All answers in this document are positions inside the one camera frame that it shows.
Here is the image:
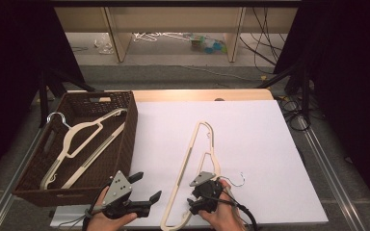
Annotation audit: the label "left hand-held gripper cable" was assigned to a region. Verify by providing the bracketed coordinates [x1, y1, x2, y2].
[57, 205, 107, 231]

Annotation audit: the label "metal floor rail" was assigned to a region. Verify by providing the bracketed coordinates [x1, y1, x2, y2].
[297, 115, 369, 231]
[0, 127, 46, 231]

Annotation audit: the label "black metal stand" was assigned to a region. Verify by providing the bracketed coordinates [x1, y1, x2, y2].
[256, 61, 313, 124]
[38, 67, 96, 128]

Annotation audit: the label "white table sheet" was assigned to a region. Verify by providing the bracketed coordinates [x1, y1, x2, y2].
[49, 99, 330, 229]

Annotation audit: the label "thin light floor cable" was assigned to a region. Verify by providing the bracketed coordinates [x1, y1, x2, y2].
[182, 64, 258, 82]

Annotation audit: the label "right hand-held gripper cable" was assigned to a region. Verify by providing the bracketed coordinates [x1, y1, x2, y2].
[205, 193, 260, 231]

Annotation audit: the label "cream plastic clothes hanger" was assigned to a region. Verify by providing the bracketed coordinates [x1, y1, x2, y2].
[40, 108, 129, 191]
[159, 120, 247, 231]

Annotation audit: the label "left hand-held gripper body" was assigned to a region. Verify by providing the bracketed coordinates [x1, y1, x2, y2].
[100, 170, 152, 220]

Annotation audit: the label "black curtain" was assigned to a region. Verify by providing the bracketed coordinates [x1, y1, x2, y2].
[273, 0, 370, 220]
[0, 0, 87, 191]

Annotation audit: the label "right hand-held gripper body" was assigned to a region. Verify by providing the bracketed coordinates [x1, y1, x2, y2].
[188, 170, 225, 214]

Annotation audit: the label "person's left hand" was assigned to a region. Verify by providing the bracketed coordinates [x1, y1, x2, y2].
[86, 185, 139, 231]

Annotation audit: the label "colourful plastic toys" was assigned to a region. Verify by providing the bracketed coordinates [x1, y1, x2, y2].
[189, 34, 227, 55]

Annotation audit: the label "white hangers on floor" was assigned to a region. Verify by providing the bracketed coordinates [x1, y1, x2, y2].
[132, 31, 191, 43]

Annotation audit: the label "person's right hand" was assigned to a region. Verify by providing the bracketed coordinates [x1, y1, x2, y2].
[198, 178, 247, 231]

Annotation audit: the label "hand-held gripper cable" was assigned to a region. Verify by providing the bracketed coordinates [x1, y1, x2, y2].
[57, 205, 107, 231]
[205, 193, 260, 231]

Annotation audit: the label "coiled black floor cable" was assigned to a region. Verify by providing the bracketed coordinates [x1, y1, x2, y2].
[277, 95, 312, 132]

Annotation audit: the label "brown wicker basket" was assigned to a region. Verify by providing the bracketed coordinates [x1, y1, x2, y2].
[12, 90, 139, 208]

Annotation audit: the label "hanging black cables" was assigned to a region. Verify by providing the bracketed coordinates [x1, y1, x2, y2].
[239, 7, 290, 75]

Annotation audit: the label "clear plastic bag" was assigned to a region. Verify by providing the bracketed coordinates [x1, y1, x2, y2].
[93, 33, 115, 55]

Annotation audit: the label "beige wooden furniture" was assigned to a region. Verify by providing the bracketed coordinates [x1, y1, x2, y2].
[53, 6, 300, 64]

